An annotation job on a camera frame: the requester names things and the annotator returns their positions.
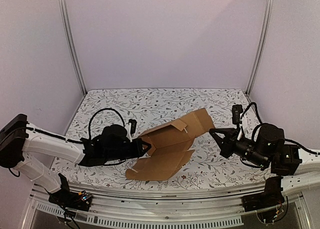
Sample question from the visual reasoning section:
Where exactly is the right aluminium frame post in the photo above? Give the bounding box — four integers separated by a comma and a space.
245, 0, 274, 97

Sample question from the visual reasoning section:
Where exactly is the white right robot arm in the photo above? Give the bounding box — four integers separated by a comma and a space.
209, 123, 320, 207

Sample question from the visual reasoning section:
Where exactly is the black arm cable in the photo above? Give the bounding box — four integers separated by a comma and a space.
88, 108, 126, 140
241, 101, 320, 156

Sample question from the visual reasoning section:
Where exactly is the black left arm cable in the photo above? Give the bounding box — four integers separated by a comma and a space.
88, 108, 126, 140

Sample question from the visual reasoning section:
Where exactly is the left aluminium frame post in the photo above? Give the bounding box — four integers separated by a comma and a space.
58, 0, 88, 96

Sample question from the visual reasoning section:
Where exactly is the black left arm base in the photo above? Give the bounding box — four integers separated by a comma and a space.
48, 173, 93, 212

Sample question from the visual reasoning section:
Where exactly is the aluminium frame post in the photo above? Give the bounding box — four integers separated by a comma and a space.
58, 0, 88, 96
245, 0, 274, 97

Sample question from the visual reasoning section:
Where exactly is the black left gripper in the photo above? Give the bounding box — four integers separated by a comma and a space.
104, 137, 151, 163

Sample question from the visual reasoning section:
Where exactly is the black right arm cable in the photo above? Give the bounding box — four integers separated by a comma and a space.
241, 101, 320, 156

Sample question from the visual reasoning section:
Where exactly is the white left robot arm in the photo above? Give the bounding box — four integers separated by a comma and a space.
0, 114, 152, 206

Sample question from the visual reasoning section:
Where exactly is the brown cardboard box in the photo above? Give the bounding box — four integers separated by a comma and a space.
125, 108, 215, 181

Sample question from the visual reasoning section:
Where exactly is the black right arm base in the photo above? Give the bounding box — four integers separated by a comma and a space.
241, 176, 289, 225

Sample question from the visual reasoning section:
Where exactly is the aluminium front rail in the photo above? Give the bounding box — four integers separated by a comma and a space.
18, 177, 315, 229

